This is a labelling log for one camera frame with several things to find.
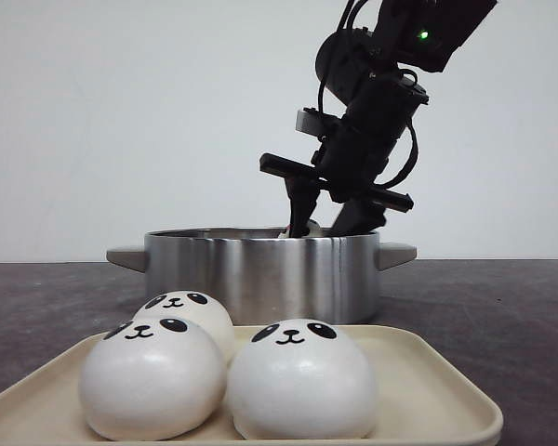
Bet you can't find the stainless steel steamer pot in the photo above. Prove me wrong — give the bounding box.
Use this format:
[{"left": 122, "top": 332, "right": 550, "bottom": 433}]
[{"left": 106, "top": 228, "right": 417, "bottom": 325}]

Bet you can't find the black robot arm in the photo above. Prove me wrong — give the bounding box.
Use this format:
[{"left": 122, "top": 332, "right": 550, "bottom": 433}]
[{"left": 259, "top": 0, "right": 495, "bottom": 238}]

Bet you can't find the beige rectangular tray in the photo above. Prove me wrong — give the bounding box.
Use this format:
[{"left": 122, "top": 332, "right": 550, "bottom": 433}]
[{"left": 0, "top": 325, "right": 503, "bottom": 445}]

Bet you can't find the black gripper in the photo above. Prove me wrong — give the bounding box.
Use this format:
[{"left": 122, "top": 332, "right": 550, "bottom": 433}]
[{"left": 259, "top": 76, "right": 429, "bottom": 238}]

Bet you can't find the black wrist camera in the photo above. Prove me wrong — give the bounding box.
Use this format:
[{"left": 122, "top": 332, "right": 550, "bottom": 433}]
[{"left": 295, "top": 108, "right": 326, "bottom": 137}]

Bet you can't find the panda bun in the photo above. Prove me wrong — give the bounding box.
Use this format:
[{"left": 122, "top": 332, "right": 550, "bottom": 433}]
[
  {"left": 134, "top": 290, "right": 235, "bottom": 362},
  {"left": 227, "top": 319, "right": 378, "bottom": 439},
  {"left": 78, "top": 316, "right": 227, "bottom": 440},
  {"left": 278, "top": 219, "right": 323, "bottom": 239}
]

